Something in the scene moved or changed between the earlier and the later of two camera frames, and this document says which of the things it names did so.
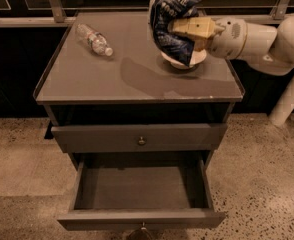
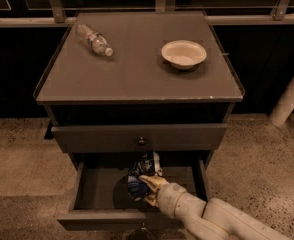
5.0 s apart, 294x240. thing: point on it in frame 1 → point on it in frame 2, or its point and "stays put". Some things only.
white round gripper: x=227 y=37 → x=169 y=198
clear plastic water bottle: x=96 y=40 stays put
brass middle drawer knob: x=140 y=234 stays put
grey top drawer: x=137 y=138 stays put
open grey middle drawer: x=142 y=194 stays put
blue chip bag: x=169 y=2 → x=147 y=165
